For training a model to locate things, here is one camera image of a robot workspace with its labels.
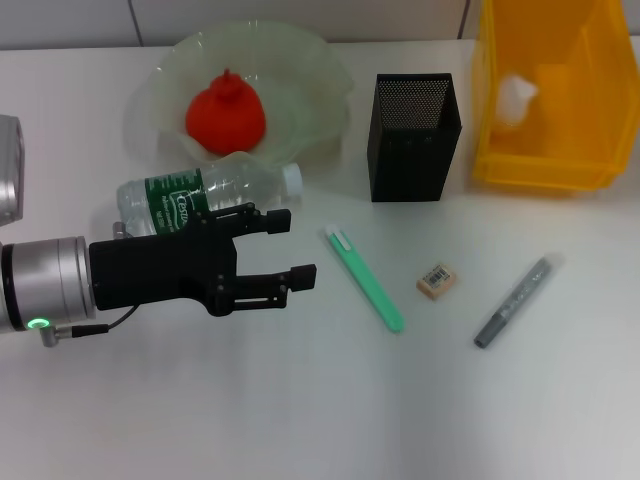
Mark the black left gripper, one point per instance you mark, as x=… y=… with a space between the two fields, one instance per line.
x=150 y=270

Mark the clear green-label water bottle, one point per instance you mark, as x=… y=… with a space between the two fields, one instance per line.
x=165 y=195

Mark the red-orange toy orange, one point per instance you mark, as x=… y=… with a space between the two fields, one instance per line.
x=225 y=115

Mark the beige eraser with barcode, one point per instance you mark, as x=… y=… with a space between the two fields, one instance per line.
x=436 y=282

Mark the white paper ball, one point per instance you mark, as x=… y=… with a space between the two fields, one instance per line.
x=515 y=97

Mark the black mesh pen holder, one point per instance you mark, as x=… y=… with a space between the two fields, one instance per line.
x=407 y=160

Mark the pale green glass fruit plate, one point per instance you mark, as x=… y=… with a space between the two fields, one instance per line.
x=300 y=80

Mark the grey marker pen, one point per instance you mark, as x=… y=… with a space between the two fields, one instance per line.
x=515 y=300

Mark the yellow plastic bin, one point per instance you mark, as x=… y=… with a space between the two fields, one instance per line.
x=575 y=125

